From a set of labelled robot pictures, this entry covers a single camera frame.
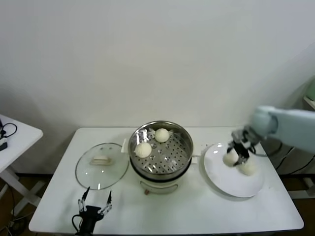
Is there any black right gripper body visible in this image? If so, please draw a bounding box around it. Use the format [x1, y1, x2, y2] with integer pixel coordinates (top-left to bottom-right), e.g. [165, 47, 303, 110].
[232, 140, 251, 160]

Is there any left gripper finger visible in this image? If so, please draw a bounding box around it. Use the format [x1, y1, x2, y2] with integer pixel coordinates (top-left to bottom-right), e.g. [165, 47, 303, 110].
[97, 190, 113, 215]
[77, 187, 91, 213]

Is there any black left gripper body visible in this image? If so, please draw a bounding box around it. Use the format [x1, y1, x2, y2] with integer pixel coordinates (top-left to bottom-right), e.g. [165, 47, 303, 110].
[79, 206, 104, 234]

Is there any white steamed baozi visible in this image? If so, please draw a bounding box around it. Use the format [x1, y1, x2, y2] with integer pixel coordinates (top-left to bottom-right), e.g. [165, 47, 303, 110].
[238, 159, 258, 177]
[154, 128, 170, 144]
[222, 149, 239, 168]
[134, 142, 153, 159]

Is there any stainless steel steamer basket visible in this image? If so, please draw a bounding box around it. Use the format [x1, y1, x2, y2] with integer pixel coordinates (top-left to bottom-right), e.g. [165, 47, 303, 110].
[128, 120, 194, 174]

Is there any white round plate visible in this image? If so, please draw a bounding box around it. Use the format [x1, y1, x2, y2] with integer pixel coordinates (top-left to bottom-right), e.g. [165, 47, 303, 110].
[203, 143, 267, 199]

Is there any round glass pot lid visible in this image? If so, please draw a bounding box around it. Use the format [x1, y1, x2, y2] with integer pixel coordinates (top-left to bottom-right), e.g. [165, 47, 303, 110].
[75, 142, 130, 191]

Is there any white electric cooker pot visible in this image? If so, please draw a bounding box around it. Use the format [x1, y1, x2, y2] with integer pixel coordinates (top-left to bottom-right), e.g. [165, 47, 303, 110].
[121, 138, 201, 196]

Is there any white shelf board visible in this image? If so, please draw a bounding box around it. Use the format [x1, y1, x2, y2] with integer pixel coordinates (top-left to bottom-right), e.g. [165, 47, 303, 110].
[303, 96, 315, 112]

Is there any white folding side table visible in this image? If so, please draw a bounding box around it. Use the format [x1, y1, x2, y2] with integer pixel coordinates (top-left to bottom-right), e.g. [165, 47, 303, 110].
[0, 114, 44, 215]

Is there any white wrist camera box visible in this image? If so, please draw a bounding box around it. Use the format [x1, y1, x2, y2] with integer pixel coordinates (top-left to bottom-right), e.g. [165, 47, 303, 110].
[231, 129, 250, 146]

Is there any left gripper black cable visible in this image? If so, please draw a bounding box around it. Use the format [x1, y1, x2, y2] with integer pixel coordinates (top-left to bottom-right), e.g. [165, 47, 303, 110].
[71, 215, 82, 232]

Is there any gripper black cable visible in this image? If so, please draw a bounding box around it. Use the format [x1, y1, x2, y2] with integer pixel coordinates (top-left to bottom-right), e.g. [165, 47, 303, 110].
[250, 141, 284, 158]
[71, 215, 82, 232]

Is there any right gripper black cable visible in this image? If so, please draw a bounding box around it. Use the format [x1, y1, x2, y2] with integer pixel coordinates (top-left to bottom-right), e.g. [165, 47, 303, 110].
[250, 141, 284, 158]

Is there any black power cable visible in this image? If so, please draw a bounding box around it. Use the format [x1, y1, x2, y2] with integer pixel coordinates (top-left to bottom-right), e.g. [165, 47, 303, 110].
[274, 145, 315, 171]

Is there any thin floor cable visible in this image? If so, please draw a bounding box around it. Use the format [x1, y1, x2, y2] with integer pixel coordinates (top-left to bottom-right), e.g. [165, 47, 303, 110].
[7, 188, 32, 236]

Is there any white table leg frame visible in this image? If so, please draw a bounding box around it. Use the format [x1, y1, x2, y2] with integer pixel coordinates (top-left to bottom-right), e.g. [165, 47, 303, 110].
[287, 177, 315, 200]

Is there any black looped cable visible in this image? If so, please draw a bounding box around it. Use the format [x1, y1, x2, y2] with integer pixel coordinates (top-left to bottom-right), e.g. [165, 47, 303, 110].
[0, 122, 19, 139]

